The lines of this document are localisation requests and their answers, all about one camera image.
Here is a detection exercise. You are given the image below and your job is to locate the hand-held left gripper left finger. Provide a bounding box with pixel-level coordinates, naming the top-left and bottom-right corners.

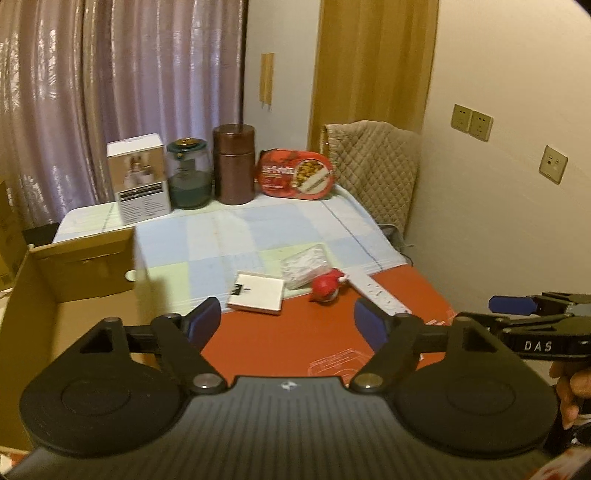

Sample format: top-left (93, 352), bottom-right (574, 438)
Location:
top-left (44, 296), bottom-right (229, 395)

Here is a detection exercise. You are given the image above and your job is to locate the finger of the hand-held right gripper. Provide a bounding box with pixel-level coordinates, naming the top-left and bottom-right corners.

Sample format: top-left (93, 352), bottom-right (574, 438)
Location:
top-left (488, 291), bottom-right (591, 319)
top-left (455, 311), bottom-right (513, 334)

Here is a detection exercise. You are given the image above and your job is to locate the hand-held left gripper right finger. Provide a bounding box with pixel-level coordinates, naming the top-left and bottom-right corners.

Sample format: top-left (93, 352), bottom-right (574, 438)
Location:
top-left (348, 296), bottom-right (527, 395)

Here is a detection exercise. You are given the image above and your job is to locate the clear plastic box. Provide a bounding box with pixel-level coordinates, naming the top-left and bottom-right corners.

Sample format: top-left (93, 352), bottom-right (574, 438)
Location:
top-left (276, 243), bottom-right (332, 291)

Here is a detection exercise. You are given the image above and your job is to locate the brown cardboard box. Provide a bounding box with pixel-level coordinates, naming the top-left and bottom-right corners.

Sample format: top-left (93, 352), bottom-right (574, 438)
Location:
top-left (0, 226), bottom-right (149, 454)

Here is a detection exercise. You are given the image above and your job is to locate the person's right hand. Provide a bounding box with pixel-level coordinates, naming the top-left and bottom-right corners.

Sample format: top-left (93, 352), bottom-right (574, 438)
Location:
top-left (549, 359), bottom-right (591, 431)

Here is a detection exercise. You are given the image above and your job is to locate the white power strip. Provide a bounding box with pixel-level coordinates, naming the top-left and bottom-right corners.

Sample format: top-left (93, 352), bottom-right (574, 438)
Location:
top-left (348, 272), bottom-right (414, 317)

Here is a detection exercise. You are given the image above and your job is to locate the red santa toy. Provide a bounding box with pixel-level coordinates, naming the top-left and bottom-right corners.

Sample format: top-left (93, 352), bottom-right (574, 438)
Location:
top-left (308, 270), bottom-right (350, 304)

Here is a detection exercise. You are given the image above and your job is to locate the red printed table mat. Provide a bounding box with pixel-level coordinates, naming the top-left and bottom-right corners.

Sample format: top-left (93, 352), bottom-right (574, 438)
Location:
top-left (200, 267), bottom-right (463, 389)

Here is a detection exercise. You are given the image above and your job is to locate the red patterned white clothing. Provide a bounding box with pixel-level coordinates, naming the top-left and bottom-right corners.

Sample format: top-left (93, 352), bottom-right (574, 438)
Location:
top-left (542, 440), bottom-right (591, 480)

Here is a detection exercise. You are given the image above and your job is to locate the green glass jar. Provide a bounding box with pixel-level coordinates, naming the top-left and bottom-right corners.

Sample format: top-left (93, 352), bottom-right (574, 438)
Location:
top-left (165, 137), bottom-right (213, 210)

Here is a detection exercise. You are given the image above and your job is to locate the beige quilted chair cover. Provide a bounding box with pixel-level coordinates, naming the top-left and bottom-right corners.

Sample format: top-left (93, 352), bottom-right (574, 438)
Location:
top-left (320, 119), bottom-right (421, 232)

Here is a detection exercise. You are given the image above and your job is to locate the white product box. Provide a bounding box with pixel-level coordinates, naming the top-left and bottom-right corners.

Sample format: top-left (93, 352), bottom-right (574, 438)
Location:
top-left (106, 133), bottom-right (172, 227)

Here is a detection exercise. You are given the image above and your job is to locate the brown metal canister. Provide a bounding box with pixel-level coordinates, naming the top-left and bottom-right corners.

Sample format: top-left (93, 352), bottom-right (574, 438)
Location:
top-left (212, 123), bottom-right (256, 206)

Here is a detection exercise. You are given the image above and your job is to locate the red oval food container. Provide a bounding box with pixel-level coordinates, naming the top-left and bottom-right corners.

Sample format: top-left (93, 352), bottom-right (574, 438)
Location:
top-left (255, 148), bottom-right (336, 202)

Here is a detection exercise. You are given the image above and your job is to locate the purple curtain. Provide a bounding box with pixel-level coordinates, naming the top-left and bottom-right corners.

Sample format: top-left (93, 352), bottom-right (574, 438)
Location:
top-left (0, 0), bottom-right (249, 228)

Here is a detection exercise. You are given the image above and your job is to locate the wooden door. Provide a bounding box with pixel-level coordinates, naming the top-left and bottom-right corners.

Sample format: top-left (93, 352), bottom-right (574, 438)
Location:
top-left (308, 0), bottom-right (440, 154)

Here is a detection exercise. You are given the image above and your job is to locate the grey cable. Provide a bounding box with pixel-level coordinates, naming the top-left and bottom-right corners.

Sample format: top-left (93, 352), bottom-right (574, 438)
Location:
top-left (378, 223), bottom-right (417, 265)

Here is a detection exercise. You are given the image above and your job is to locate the beige wall socket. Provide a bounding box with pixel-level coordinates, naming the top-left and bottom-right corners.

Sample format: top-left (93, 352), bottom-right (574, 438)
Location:
top-left (539, 145), bottom-right (569, 186)
top-left (469, 110), bottom-right (494, 140)
top-left (451, 103), bottom-right (474, 133)

